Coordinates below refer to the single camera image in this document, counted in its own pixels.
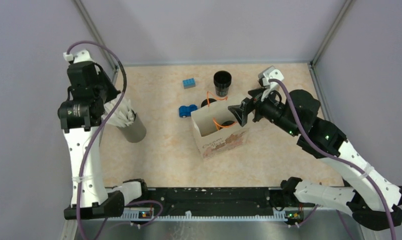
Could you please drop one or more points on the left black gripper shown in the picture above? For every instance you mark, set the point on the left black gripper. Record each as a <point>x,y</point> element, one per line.
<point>113,90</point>

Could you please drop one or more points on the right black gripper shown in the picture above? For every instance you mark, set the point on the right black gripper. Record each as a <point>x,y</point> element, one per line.
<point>241,111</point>

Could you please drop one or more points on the black cup lid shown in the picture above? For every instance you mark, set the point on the black cup lid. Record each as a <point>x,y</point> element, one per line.
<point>206,101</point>
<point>227,124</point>

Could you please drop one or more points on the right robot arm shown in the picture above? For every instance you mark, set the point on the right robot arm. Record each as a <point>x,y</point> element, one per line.
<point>369,198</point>

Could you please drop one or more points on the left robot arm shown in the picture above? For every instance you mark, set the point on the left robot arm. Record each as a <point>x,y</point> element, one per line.
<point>80,117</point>

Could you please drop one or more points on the white straws bundle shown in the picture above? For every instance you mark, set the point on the white straws bundle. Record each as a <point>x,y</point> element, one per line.
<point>123,116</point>

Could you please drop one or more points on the blue toy brick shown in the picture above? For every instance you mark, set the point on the blue toy brick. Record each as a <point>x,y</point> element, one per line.
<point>189,83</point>

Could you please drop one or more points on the blue toy car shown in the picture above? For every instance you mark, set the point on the blue toy car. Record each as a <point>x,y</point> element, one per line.
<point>186,110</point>

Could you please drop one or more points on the grey straw holder cup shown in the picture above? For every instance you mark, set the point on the grey straw holder cup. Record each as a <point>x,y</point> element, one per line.
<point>134,132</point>

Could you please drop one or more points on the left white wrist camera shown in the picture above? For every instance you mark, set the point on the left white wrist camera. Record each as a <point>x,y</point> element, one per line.
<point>81,56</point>

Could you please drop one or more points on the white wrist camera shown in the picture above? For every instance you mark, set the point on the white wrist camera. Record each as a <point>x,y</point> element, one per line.
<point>266,80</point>
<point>81,56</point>

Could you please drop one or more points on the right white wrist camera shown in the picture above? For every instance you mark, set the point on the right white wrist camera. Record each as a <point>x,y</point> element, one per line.
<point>266,80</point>

